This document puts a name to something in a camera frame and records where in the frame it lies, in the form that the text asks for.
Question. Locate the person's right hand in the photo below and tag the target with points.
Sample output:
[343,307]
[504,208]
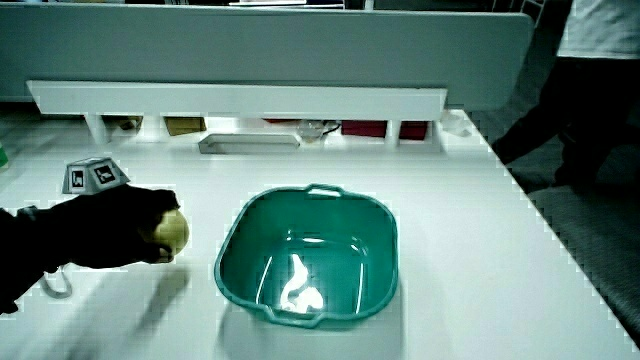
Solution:
[100,230]

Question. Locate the yellow-green pear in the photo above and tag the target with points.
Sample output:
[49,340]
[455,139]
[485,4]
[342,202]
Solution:
[175,232]

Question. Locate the person's right forearm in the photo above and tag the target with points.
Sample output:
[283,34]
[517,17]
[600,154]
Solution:
[20,250]

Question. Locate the white desk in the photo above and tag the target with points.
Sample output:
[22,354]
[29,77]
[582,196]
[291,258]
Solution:
[475,250]

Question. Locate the small tan box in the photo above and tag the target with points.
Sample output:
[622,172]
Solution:
[125,122]

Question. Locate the green object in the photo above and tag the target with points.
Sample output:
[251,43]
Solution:
[3,156]

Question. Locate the brown cardboard box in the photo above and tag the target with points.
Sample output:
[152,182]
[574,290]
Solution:
[184,125]

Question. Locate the white rectangular tray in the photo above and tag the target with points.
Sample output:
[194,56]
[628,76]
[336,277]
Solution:
[248,143]

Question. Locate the white desktop shelf riser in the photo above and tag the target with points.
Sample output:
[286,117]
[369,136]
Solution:
[240,100]

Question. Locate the green plastic basin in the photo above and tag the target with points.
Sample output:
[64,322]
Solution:
[310,260]

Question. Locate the clear plastic container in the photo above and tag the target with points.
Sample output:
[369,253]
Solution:
[311,131]

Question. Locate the grey partition panel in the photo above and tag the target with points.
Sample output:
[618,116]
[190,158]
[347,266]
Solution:
[250,45]

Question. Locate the dark red box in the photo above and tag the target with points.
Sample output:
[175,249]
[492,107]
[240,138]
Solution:
[362,128]

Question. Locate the crumpled white plastic bag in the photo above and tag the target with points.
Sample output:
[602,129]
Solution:
[456,124]

